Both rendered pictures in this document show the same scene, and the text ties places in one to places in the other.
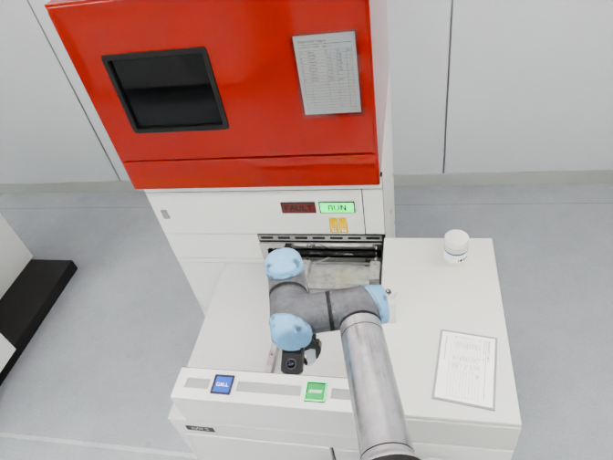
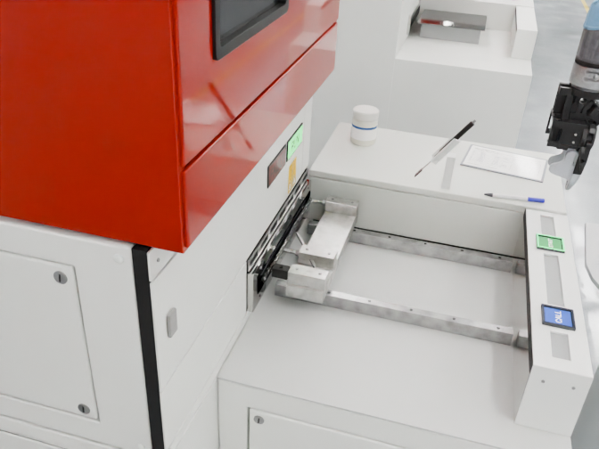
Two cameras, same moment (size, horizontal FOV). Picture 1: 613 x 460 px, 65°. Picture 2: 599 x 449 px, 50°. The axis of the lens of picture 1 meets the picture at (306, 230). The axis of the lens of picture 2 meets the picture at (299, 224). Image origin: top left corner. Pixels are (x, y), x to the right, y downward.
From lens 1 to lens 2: 178 cm
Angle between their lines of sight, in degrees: 72
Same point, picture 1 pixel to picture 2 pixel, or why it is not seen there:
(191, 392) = (578, 352)
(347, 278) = (340, 230)
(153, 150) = (225, 102)
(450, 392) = (534, 173)
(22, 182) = not seen: outside the picture
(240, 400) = (577, 303)
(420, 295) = (412, 166)
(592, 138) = not seen: hidden behind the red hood
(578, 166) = not seen: hidden behind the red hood
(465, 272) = (384, 141)
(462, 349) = (484, 159)
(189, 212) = (197, 281)
